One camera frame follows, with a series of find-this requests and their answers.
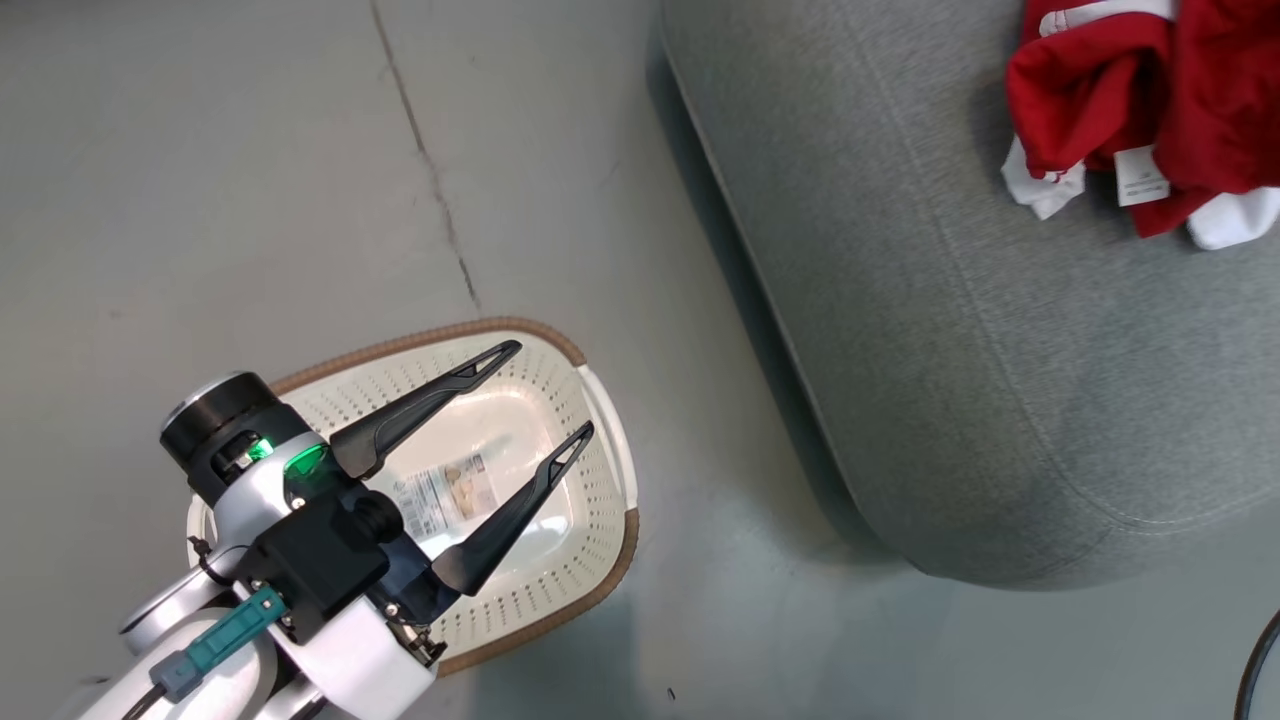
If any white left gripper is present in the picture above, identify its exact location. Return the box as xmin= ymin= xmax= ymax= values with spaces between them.
xmin=158 ymin=340 xmax=597 ymax=720

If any red and white garment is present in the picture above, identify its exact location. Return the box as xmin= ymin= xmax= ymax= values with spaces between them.
xmin=1001 ymin=0 xmax=1280 ymax=252

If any paper label in basket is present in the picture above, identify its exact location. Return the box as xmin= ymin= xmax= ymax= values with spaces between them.
xmin=392 ymin=453 xmax=503 ymax=538

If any cream laundry basket brown rim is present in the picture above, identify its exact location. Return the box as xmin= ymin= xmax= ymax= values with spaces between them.
xmin=185 ymin=316 xmax=641 ymax=680

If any grey fabric sofa seat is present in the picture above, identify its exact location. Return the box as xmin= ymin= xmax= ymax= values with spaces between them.
xmin=658 ymin=0 xmax=1280 ymax=593

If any left teal connector cable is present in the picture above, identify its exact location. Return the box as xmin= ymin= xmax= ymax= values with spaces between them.
xmin=120 ymin=586 xmax=289 ymax=720

